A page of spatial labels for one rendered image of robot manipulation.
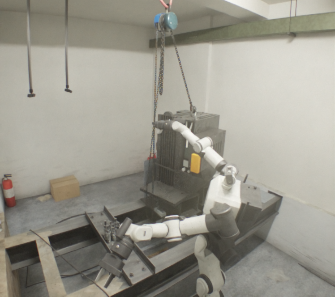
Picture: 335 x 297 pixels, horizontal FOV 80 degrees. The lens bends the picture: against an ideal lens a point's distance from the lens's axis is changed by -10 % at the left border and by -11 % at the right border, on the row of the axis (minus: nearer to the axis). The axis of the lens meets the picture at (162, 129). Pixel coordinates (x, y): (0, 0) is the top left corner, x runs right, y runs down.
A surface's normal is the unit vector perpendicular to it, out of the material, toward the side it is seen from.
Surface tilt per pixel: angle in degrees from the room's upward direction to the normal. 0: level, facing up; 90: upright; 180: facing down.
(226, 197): 13
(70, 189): 90
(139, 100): 90
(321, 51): 90
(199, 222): 58
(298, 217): 90
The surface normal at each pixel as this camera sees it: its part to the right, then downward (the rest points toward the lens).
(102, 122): 0.58, 0.21
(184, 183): -0.64, 0.16
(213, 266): 0.51, -0.17
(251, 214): -0.30, 0.36
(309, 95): -0.81, 0.11
